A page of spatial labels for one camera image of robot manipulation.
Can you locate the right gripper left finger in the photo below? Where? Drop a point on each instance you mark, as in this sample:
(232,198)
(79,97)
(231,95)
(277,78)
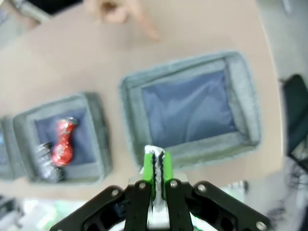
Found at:
(149,168)

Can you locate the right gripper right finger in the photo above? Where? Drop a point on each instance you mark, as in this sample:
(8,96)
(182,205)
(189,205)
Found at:
(167,168)

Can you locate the white paper ball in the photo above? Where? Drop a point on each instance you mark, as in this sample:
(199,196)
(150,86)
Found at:
(151,148)

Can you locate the crushed red soda can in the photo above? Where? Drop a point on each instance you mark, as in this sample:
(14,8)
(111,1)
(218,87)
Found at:
(62,149)

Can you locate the crushed black silver can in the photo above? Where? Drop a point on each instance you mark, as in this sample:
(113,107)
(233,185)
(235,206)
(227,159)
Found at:
(47,163)

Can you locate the person's left hand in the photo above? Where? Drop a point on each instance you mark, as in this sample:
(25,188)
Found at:
(115,10)

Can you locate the grey fabric basket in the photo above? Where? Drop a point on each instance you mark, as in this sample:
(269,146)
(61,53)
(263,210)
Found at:
(243,96)
(7,168)
(96,134)

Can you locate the black office chair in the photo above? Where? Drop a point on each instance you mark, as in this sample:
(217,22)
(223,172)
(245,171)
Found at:
(296,115)

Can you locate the black trousers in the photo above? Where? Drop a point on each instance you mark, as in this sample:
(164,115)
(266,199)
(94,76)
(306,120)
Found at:
(62,4)

